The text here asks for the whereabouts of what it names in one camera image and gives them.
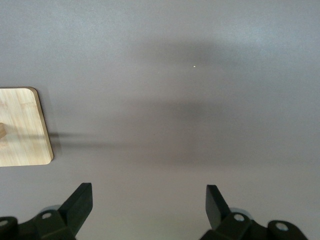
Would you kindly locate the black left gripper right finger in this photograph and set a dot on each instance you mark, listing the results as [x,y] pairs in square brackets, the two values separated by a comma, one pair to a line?
[217,210]

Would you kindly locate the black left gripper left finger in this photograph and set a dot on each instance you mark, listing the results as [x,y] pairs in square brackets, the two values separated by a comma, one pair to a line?
[75,207]

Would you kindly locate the bamboo cup rack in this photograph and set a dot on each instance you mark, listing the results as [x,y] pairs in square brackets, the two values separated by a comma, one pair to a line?
[22,112]

